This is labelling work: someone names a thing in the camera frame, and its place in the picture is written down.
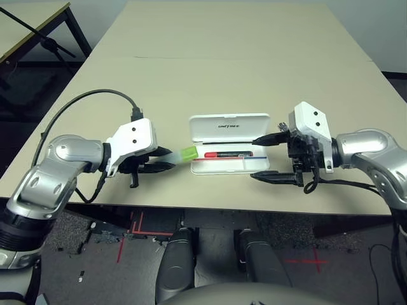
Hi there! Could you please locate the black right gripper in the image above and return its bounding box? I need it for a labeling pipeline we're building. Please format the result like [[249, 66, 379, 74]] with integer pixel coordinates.
[[250, 132, 327, 185]]

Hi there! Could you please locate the black tripod stand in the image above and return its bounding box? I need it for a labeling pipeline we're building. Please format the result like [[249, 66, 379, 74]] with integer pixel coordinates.
[[0, 6, 77, 90]]

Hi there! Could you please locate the grey robot torso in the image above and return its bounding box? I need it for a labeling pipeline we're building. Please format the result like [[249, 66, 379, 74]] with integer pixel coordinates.
[[160, 282, 347, 305]]

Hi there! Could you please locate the red and black marker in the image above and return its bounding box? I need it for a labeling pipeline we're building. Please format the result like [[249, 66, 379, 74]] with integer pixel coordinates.
[[204, 151, 254, 159]]

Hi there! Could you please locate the white eraser with green end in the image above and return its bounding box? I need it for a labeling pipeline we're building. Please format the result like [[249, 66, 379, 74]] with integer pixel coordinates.
[[165, 146, 198, 165]]

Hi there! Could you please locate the dark grey right robot leg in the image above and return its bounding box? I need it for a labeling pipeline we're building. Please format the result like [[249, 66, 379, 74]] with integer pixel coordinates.
[[238, 228, 293, 287]]

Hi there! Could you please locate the dark grey left robot leg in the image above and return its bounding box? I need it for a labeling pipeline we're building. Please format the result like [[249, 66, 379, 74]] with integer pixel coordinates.
[[155, 227, 200, 304]]

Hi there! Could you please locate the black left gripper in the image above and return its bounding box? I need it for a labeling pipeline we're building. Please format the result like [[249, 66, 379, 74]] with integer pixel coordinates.
[[119, 146, 176, 188]]

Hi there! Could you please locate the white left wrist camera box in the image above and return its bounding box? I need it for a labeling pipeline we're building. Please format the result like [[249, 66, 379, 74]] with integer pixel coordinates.
[[104, 118, 158, 177]]

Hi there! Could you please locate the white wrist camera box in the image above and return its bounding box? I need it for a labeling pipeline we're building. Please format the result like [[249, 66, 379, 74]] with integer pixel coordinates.
[[104, 118, 158, 177], [288, 101, 335, 174]]

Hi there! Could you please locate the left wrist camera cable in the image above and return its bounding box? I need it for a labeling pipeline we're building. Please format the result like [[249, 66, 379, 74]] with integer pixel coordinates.
[[31, 89, 144, 204]]

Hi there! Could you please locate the thin black floor cable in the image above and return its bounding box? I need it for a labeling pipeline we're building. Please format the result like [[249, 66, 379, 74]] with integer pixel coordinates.
[[368, 243, 398, 287]]

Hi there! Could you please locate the dark grey robot leg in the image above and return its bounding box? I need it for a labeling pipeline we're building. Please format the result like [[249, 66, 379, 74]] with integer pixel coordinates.
[[238, 228, 293, 287], [155, 227, 200, 304]]

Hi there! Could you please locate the beige side table black frame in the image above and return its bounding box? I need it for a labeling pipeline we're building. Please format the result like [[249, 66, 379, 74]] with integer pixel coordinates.
[[0, 0, 93, 67]]

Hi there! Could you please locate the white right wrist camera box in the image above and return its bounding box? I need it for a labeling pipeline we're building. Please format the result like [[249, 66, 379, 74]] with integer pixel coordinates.
[[288, 101, 335, 174]]

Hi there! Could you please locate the white plastic pencil case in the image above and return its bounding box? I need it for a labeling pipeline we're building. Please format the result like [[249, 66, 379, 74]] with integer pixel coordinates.
[[188, 112, 271, 175]]

